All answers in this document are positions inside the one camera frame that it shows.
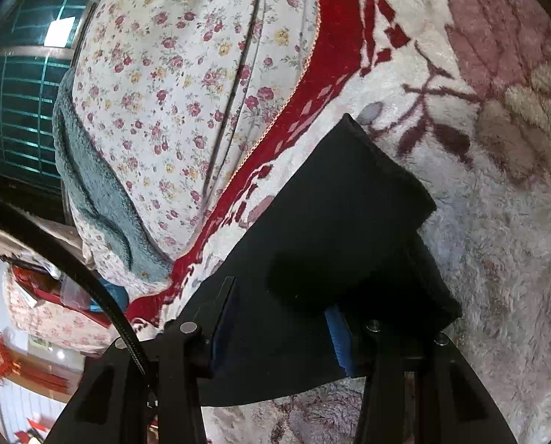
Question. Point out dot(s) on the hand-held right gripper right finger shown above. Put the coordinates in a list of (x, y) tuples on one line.
[(338, 344)]

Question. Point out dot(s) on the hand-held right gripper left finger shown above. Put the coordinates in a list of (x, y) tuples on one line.
[(223, 333)]

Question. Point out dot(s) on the black pants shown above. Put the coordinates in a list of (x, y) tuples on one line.
[(326, 222)]

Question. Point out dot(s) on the floral cushion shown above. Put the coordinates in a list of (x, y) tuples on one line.
[(58, 323)]

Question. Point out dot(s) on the grey-green fleece blanket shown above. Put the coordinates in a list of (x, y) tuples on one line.
[(95, 203)]

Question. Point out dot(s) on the red and white plush blanket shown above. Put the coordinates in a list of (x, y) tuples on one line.
[(488, 240)]

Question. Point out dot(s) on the floral quilt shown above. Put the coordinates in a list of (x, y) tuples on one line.
[(187, 78)]

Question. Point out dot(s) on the green glass window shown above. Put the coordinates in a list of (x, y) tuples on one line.
[(16, 101)]

